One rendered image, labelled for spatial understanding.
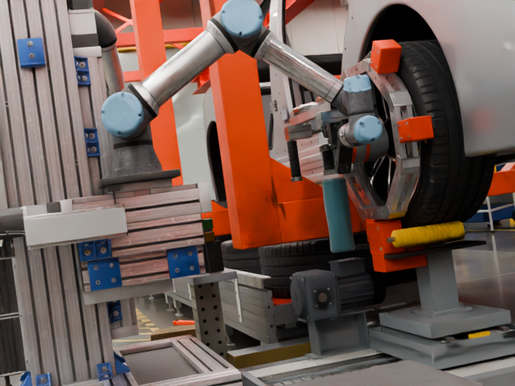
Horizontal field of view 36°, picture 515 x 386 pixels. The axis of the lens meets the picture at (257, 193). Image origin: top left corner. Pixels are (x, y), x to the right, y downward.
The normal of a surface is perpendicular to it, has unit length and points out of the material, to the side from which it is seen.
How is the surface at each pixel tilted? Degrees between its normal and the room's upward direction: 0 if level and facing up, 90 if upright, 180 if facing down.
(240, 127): 90
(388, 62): 125
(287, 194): 90
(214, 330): 90
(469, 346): 90
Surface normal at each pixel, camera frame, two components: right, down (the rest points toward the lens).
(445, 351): 0.26, -0.05
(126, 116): -0.06, 0.07
